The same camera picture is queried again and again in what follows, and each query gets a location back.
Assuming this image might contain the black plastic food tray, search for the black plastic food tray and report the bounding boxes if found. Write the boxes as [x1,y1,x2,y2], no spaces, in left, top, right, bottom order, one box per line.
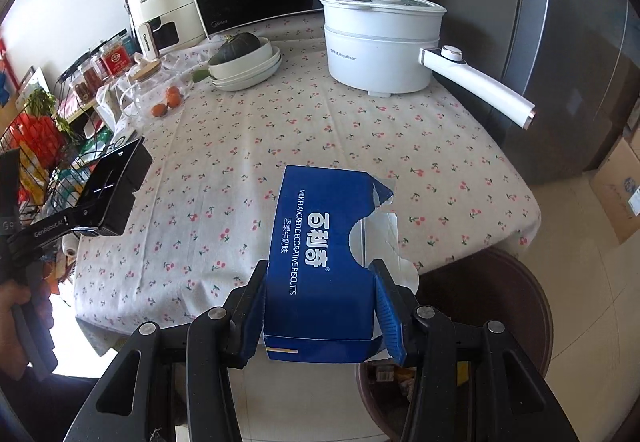
[75,138,152,236]

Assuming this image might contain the blue biscuit box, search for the blue biscuit box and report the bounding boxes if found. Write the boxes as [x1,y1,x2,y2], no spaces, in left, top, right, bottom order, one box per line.
[262,165,418,364]

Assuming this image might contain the dark brown trash bin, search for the dark brown trash bin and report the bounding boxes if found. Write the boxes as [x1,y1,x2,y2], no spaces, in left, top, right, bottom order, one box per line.
[358,247,553,441]

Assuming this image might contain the person left hand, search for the person left hand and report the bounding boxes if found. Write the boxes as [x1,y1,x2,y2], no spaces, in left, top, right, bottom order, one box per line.
[0,279,54,382]

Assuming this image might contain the red packaged goods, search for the red packaged goods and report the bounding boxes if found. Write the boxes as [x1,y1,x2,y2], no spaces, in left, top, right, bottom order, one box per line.
[9,113,66,170]

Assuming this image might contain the clear spice jar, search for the clear spice jar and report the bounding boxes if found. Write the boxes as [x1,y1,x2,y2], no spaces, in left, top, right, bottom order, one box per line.
[70,63,103,104]

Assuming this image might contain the glass jar wooden lid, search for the glass jar wooden lid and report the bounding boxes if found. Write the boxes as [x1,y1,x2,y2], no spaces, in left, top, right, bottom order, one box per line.
[115,54,180,116]

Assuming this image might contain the red label spice jar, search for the red label spice jar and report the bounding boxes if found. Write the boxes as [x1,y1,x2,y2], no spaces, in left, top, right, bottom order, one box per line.
[100,37,132,77]

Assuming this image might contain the cherry print tablecloth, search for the cherry print tablecloth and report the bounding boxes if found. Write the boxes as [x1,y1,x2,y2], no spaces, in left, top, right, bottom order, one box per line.
[74,14,541,353]

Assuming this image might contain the stacked white plates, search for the stacked white plates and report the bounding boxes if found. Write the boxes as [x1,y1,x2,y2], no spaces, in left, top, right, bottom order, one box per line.
[213,46,282,91]

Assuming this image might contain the cream air fryer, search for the cream air fryer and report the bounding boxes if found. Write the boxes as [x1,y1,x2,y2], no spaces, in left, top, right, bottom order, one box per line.
[127,0,205,60]

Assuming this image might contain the dark green pumpkin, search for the dark green pumpkin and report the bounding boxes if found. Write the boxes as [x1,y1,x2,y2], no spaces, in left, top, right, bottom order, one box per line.
[208,33,262,65]

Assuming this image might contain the cardboard box upper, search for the cardboard box upper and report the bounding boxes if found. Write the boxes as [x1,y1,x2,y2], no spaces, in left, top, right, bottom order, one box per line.
[590,137,639,243]

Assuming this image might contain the white electric cooking pot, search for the white electric cooking pot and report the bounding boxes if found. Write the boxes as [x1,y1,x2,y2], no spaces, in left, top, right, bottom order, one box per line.
[320,0,535,129]

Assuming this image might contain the dark grey refrigerator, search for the dark grey refrigerator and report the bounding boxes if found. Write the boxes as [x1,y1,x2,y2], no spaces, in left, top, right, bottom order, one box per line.
[431,0,639,185]

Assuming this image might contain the black wire rack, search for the black wire rack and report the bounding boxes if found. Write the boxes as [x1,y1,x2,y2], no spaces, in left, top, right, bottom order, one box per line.
[1,127,113,225]

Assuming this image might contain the white bowl green handle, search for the white bowl green handle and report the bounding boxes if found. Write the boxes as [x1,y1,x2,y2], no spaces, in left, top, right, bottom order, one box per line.
[207,37,274,80]

